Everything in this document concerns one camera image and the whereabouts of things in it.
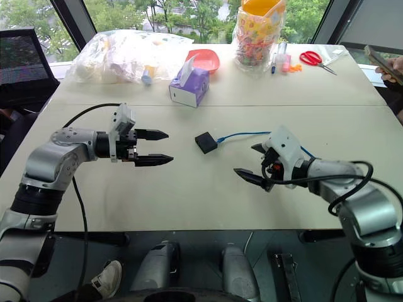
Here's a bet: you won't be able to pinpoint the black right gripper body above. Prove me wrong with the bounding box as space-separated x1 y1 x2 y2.
261 147 285 184

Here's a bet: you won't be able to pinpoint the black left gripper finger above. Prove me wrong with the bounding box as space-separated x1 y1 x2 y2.
135 128 169 142
133 154 175 168

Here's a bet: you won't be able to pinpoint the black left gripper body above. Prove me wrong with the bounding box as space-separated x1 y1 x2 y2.
116 128 140 163

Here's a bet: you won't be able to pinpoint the dark smartphone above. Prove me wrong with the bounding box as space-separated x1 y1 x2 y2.
363 44 399 84

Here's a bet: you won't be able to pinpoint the small black box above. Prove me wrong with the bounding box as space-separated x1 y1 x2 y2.
195 131 219 155

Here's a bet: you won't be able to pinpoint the bystander bare hand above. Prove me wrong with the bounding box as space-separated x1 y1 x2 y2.
375 55 403 86

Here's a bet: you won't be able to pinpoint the blue and yellow tube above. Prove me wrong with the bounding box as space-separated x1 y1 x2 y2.
141 65 157 87

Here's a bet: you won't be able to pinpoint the purple tissue box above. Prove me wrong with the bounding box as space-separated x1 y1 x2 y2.
168 52 211 109

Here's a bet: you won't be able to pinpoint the clear plastic bag of items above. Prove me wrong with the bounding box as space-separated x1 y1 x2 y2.
67 29 195 86

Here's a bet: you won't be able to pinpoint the red plastic bowl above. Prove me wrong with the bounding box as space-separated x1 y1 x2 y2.
184 48 220 77

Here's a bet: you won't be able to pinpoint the grey rounded robot leg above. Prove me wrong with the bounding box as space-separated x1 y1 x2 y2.
130 240 181 293
221 243 261 300

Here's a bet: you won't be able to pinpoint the black table leg bar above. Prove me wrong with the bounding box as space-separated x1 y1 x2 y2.
49 232 130 247

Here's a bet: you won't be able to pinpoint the clear flat plastic sleeve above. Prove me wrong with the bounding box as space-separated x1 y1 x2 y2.
319 46 351 67

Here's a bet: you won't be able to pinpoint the white sneaker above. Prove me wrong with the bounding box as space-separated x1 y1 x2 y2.
91 259 123 300

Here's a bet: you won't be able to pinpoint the black mesh office chair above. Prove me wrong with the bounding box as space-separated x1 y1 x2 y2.
0 27 61 111

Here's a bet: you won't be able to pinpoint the dark round robot waist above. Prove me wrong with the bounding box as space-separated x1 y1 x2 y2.
108 286 264 302

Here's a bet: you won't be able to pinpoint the bystander dark clothed leg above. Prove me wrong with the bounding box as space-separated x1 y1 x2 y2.
382 81 403 126

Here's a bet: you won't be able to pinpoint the blue cable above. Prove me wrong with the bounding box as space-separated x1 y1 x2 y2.
216 131 316 159

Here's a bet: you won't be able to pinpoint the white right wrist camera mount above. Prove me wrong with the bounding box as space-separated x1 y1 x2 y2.
262 125 305 190

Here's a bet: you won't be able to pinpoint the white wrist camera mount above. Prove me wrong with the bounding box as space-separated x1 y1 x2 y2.
262 125 305 190
108 103 137 163

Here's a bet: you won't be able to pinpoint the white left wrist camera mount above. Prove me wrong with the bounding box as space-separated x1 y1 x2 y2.
108 103 137 163

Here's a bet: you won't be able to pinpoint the white thin cable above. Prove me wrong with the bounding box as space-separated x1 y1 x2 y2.
243 232 254 256

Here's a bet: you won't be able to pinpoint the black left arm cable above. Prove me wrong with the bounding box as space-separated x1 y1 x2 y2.
62 103 122 295

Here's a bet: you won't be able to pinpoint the black metal bracket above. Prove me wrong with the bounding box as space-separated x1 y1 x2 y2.
266 250 302 302

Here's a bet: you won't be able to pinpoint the red handled scissors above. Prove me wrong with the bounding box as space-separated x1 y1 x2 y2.
298 50 338 77

